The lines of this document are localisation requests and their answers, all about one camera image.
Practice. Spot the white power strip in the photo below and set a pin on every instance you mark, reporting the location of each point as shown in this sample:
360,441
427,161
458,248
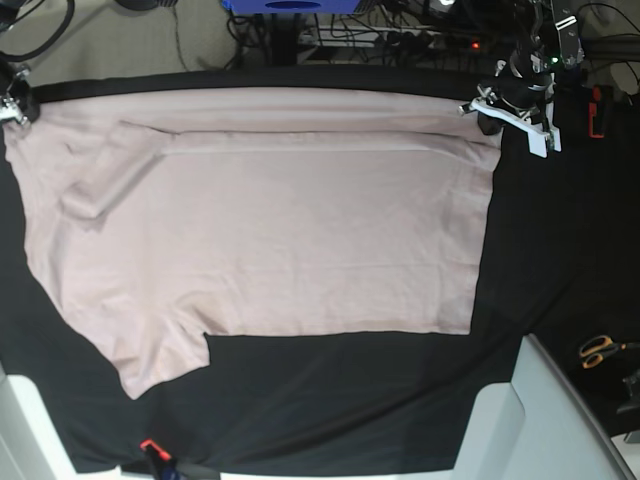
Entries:
349,36

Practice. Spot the orange handled scissors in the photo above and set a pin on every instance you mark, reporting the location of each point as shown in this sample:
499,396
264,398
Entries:
599,348

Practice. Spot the black table post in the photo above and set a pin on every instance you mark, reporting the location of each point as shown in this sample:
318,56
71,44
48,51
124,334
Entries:
284,33

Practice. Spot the black device right edge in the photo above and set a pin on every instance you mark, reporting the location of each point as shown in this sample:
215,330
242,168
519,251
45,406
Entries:
632,385

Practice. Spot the red clip front edge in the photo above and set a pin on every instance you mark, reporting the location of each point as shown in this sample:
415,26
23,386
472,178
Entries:
152,449

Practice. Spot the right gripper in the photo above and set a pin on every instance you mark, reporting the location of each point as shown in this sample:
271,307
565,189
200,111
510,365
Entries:
17,101

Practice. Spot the blue plastic box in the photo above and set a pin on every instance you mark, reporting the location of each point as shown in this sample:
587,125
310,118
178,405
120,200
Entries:
250,7

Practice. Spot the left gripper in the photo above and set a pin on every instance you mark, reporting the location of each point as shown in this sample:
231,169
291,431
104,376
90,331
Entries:
520,94

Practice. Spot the red and black clamp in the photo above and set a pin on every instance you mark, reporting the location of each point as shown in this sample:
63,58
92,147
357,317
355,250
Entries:
599,110

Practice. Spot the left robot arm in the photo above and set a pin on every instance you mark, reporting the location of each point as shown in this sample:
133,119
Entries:
548,31

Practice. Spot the white base block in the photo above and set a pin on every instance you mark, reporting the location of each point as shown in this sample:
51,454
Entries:
536,426
30,445

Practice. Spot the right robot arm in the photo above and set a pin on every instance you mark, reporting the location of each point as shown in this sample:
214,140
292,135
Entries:
29,31

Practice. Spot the pink T-shirt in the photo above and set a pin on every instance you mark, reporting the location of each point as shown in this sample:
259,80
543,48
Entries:
156,220

